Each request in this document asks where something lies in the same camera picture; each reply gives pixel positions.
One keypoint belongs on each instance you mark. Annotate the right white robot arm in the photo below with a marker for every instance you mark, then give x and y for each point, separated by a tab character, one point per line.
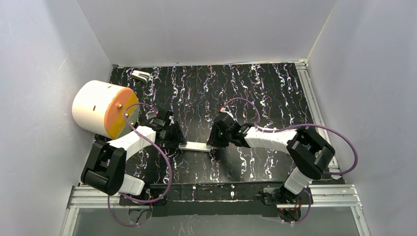
310	152

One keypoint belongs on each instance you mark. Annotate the aluminium frame rail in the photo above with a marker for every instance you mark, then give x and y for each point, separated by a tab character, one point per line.
323	195

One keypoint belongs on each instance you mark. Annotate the white slim remote control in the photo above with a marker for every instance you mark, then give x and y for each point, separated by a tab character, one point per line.
198	147

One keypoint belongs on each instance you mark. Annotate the white drum orange lid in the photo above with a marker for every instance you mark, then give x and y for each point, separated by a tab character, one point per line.
102	108

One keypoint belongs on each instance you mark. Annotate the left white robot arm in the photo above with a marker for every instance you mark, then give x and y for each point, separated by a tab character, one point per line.
105	166

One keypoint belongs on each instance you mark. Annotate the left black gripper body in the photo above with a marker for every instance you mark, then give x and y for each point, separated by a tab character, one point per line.
170	132

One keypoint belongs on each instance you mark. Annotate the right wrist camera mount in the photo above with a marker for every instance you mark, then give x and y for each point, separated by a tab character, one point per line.
224	110

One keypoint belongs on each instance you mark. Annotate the small white clip object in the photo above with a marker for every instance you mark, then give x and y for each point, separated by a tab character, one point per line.
141	75

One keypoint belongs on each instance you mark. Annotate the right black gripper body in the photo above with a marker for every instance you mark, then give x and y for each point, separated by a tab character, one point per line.
220	132

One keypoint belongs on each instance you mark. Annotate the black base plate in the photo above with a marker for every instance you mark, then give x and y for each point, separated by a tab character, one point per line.
232	198

